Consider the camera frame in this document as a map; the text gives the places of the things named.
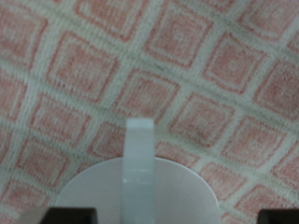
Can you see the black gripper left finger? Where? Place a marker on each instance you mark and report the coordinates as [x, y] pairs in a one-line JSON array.
[[62, 216]]

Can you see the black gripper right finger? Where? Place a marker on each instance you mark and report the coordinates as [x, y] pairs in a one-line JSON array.
[[278, 216]]

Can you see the white plastic mug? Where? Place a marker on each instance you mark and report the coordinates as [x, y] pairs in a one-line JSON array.
[[140, 186]]

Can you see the pink checked towel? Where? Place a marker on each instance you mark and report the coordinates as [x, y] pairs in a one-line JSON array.
[[155, 62]]

